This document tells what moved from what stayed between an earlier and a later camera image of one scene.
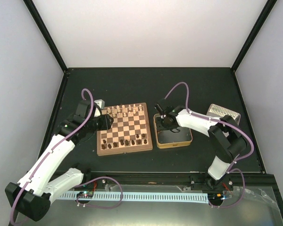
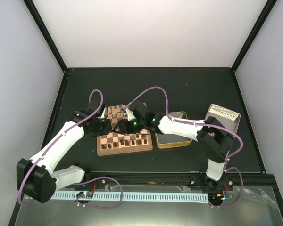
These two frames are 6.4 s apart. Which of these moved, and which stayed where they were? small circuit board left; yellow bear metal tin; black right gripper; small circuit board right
Moved: black right gripper
Stayed: small circuit board left; small circuit board right; yellow bear metal tin
